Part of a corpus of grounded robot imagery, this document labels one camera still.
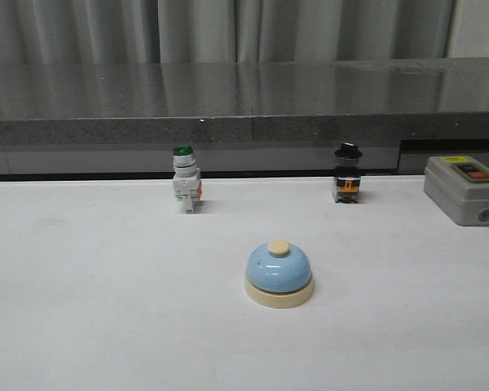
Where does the grey stone counter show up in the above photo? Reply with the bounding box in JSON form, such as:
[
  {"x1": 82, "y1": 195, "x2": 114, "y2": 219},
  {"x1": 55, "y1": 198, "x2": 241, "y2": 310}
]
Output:
[{"x1": 0, "y1": 58, "x2": 489, "y2": 180}]

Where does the grey on-off switch box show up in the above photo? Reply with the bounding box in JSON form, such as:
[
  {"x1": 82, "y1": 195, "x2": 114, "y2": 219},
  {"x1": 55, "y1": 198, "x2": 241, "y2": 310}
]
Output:
[{"x1": 424, "y1": 156, "x2": 489, "y2": 226}]

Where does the green-capped white push button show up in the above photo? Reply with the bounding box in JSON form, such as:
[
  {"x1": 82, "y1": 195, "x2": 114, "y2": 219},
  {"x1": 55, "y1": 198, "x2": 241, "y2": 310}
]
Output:
[{"x1": 173, "y1": 145, "x2": 202, "y2": 213}]

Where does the blue and cream desk bell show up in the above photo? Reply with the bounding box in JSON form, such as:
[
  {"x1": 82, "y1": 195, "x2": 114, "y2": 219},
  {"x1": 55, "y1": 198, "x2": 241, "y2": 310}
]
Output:
[{"x1": 244, "y1": 239, "x2": 315, "y2": 309}]

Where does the grey curtain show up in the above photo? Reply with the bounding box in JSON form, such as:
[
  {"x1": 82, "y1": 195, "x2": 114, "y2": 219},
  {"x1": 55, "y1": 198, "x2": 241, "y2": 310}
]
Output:
[{"x1": 0, "y1": 1, "x2": 456, "y2": 64}]

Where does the black selector switch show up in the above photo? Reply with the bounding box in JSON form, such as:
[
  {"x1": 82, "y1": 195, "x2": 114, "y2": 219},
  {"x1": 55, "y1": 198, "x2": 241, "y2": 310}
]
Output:
[{"x1": 333, "y1": 143, "x2": 363, "y2": 204}]

